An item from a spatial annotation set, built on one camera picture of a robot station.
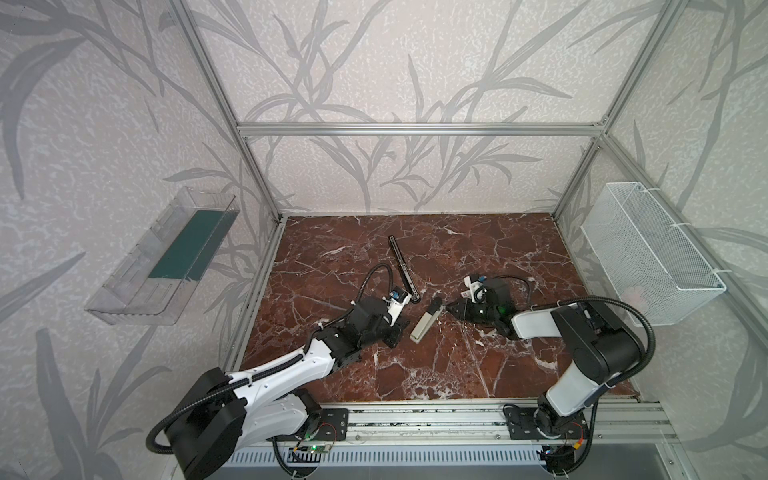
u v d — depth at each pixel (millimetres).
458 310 871
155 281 645
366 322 613
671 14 708
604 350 467
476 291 857
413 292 959
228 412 404
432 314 888
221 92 846
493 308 753
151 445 394
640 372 475
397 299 704
